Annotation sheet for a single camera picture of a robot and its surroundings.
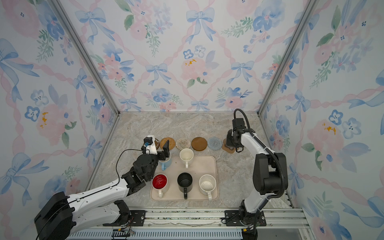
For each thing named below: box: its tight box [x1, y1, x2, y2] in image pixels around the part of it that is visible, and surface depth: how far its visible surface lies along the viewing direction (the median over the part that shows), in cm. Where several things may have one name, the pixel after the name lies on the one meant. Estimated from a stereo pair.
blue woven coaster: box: [207, 136, 223, 151], surface depth 103 cm
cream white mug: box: [179, 148, 194, 169], surface depth 90 cm
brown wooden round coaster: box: [191, 137, 208, 152], surface depth 105 cm
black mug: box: [177, 172, 193, 200], surface depth 80 cm
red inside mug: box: [151, 173, 168, 199], surface depth 80 cm
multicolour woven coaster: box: [175, 137, 191, 151], surface depth 103 cm
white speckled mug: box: [199, 174, 217, 201], surface depth 80 cm
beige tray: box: [150, 184, 219, 201], surface depth 82 cm
